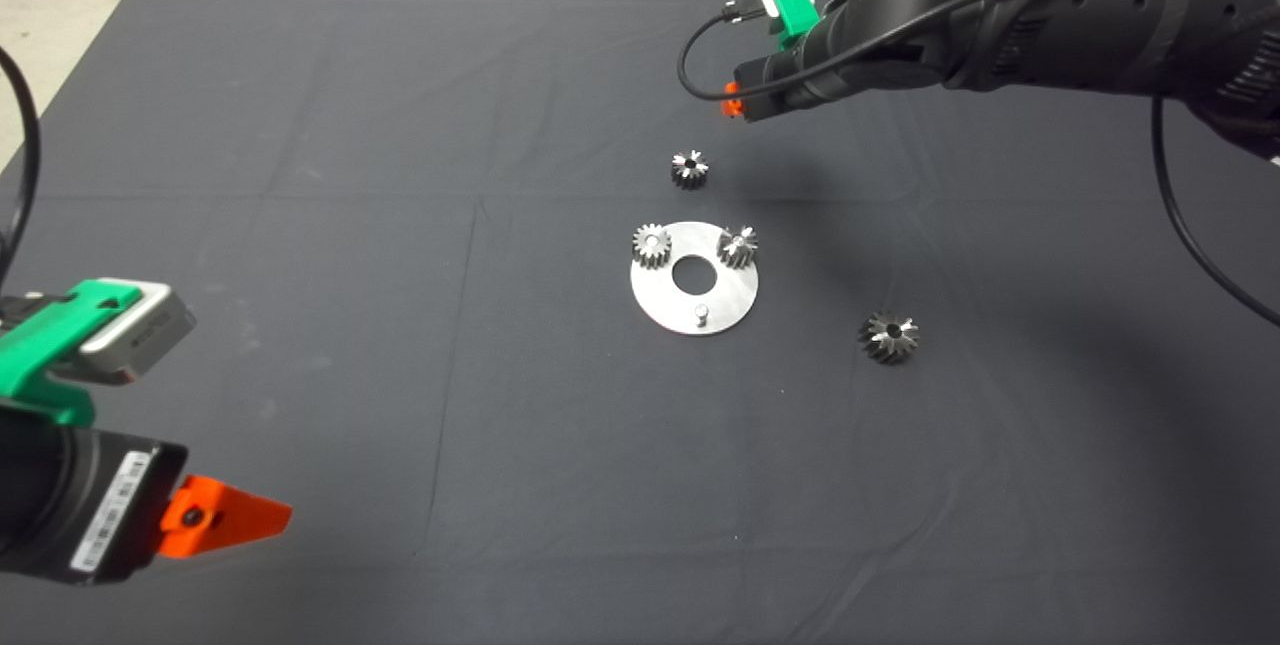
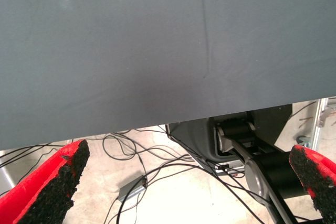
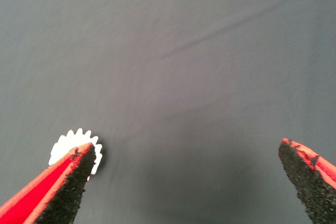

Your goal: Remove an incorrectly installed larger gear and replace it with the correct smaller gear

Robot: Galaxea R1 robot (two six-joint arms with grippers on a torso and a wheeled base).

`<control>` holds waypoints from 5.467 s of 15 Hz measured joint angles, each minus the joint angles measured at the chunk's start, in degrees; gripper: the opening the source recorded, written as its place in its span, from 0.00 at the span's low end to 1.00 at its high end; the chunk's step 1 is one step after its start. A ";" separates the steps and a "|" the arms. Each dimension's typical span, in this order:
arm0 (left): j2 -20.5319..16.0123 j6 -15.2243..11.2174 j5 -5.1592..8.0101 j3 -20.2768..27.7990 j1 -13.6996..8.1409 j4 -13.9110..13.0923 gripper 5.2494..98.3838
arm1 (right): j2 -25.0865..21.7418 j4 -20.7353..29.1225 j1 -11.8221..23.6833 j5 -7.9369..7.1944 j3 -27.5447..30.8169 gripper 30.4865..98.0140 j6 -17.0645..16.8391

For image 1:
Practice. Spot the small dark steel gear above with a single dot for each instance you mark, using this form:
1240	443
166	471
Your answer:
689	171

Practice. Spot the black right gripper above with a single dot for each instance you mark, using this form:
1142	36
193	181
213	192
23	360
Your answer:
795	75

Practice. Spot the round metal plate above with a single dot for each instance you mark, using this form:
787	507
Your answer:
655	300

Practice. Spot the green right camera mount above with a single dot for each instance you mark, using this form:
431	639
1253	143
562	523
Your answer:
793	5

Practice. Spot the small bright steel gear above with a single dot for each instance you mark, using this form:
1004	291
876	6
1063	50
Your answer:
737	247
652	247

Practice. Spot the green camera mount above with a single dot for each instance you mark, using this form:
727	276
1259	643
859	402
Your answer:
793	5
45	350

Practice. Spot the dark grey table cloth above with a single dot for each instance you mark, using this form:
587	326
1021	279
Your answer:
400	325

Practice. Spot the large steel gear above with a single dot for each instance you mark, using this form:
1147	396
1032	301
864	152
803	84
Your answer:
889	338

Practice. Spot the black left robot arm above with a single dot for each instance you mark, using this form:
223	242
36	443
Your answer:
25	490

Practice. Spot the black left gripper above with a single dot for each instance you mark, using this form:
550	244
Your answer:
115	510

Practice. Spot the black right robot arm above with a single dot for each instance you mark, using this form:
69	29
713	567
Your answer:
1050	35

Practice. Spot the green left camera mount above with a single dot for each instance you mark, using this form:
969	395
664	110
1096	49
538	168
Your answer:
45	350

